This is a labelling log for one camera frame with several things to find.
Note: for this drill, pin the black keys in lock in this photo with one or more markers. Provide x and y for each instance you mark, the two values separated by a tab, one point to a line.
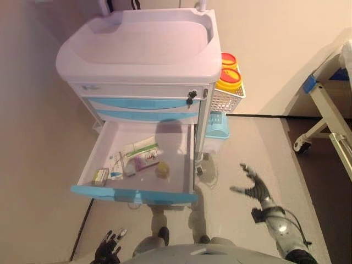
191	96

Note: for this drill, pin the green and white medicine box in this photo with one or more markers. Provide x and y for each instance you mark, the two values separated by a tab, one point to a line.
143	147

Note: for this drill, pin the bed caster wheel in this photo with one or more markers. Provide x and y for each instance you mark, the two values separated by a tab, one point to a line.
302	145

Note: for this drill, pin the yellow medicine bottle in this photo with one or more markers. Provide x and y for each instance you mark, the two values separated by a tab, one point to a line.
162	171

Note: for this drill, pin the grey robot torso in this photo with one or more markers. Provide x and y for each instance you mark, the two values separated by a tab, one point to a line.
192	255

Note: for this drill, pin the small green yellow box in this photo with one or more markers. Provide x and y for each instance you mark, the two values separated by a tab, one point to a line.
100	176

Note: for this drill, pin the wide drawer with blue front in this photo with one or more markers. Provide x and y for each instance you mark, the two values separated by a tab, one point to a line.
143	192

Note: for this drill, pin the silver cart side latch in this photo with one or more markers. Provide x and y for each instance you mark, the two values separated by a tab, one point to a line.
206	93

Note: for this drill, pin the blue-fronted cart drawer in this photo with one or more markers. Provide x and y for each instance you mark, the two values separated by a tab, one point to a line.
132	115
137	103

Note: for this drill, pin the waste bin with blue lid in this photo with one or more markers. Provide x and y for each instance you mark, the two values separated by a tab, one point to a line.
218	126

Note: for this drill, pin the yellow sharps container red lid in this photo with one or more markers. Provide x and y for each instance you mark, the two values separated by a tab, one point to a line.
229	79
229	59

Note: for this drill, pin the cart caster wheel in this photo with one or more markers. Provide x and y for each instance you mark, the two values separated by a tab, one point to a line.
201	171

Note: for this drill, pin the white and blue packet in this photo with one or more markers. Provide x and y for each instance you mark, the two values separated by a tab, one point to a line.
116	165

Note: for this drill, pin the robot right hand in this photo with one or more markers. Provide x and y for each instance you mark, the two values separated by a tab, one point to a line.
257	189

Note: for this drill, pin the white medical cart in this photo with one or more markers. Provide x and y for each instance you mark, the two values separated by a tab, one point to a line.
137	55

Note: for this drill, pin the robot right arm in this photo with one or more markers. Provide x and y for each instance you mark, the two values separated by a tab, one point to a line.
280	228

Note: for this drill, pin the pink medicine box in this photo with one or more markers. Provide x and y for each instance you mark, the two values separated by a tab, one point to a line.
147	161

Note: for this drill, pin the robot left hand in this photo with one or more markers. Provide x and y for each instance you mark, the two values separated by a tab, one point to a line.
108	250

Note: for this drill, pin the blue tape on bed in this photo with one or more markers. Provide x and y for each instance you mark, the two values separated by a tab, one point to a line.
310	84

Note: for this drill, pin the hospital bed frame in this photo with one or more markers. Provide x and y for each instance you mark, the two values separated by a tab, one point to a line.
324	110

